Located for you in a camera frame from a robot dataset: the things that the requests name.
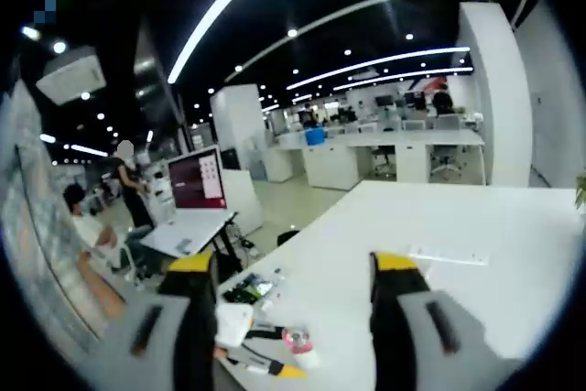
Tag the black laptop stand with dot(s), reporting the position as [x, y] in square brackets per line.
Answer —
[229, 249]

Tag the grey office chair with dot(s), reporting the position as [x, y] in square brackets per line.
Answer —
[446, 157]

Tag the white ceiling air conditioner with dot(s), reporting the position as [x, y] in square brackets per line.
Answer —
[71, 75]

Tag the green potted plant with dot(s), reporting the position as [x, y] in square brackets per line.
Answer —
[581, 192]

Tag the red-ringed clear-capped white bottle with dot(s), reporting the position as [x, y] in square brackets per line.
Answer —
[302, 347]

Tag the black green skincare sachet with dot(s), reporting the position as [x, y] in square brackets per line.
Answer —
[247, 290]

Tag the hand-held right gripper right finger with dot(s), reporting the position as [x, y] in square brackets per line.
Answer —
[393, 331]

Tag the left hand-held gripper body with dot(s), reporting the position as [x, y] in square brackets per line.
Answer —
[233, 324]

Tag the blue bin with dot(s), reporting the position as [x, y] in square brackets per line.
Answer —
[315, 137]

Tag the long white office desk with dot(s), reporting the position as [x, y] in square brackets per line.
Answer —
[412, 157]

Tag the black office chair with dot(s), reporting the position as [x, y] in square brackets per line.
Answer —
[384, 159]

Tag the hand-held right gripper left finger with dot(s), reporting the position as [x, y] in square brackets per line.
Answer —
[192, 331]

